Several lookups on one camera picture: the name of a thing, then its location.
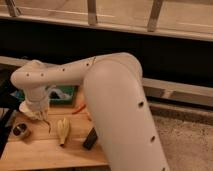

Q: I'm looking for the green plastic tray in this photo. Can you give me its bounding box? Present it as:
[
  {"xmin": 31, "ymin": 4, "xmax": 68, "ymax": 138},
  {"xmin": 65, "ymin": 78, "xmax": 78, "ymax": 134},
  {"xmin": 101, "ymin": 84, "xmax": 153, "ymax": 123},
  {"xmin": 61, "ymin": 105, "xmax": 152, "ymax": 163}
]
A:
[{"xmin": 14, "ymin": 85, "xmax": 78, "ymax": 106}]

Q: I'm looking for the black remote control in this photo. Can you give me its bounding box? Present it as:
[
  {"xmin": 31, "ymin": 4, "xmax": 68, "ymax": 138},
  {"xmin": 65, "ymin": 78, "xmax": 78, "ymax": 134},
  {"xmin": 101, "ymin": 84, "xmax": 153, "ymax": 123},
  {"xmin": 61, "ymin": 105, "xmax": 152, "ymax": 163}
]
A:
[{"xmin": 83, "ymin": 128, "xmax": 98, "ymax": 150}]

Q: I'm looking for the yellow corn husk toy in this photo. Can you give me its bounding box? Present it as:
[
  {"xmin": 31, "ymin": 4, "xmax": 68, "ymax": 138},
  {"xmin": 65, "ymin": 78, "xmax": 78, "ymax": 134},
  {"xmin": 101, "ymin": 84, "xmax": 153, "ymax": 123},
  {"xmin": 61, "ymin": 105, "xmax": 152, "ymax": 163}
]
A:
[{"xmin": 57, "ymin": 118, "xmax": 70, "ymax": 146}]

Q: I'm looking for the white paper cup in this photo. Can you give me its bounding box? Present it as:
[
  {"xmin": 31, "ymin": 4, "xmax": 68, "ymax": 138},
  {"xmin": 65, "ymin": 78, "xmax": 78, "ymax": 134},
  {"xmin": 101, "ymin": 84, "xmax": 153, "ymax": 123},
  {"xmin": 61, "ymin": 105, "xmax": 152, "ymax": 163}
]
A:
[{"xmin": 19, "ymin": 102, "xmax": 30, "ymax": 117}]

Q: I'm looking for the silver metal fork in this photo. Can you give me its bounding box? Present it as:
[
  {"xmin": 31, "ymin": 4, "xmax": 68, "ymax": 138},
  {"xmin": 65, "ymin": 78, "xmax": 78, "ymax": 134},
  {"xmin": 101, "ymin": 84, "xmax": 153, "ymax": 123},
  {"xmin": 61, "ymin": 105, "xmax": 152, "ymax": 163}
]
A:
[{"xmin": 43, "ymin": 119, "xmax": 51, "ymax": 134}]

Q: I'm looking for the small metal cup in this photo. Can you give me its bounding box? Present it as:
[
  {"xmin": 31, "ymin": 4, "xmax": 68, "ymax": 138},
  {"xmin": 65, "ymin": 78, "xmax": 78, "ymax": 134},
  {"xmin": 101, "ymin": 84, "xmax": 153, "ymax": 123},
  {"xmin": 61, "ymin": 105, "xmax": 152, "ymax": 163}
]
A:
[{"xmin": 13, "ymin": 123, "xmax": 30, "ymax": 139}]

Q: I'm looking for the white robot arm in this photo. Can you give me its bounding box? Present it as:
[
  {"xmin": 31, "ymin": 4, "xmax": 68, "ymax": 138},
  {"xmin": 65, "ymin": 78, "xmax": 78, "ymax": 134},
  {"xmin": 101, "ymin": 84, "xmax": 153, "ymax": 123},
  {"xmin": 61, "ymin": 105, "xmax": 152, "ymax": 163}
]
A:
[{"xmin": 11, "ymin": 52, "xmax": 170, "ymax": 171}]

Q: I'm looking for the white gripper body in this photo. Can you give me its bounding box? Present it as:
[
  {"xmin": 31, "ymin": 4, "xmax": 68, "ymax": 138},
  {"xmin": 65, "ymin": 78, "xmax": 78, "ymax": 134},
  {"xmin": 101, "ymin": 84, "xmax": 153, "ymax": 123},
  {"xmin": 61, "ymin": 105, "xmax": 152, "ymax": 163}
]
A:
[{"xmin": 24, "ymin": 87, "xmax": 49, "ymax": 111}]

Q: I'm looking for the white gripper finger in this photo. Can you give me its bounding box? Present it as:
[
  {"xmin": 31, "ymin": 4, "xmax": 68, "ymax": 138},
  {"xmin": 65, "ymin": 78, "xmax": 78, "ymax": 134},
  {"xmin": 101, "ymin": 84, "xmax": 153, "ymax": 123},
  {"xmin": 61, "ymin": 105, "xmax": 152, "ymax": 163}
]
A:
[
  {"xmin": 29, "ymin": 110, "xmax": 40, "ymax": 120},
  {"xmin": 41, "ymin": 108, "xmax": 49, "ymax": 120}
]

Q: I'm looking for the orange carrot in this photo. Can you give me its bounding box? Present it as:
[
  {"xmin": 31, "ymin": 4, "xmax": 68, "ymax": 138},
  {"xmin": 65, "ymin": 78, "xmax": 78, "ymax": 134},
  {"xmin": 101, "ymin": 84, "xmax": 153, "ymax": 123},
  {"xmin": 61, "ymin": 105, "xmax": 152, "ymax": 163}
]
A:
[{"xmin": 72, "ymin": 104, "xmax": 86, "ymax": 114}]

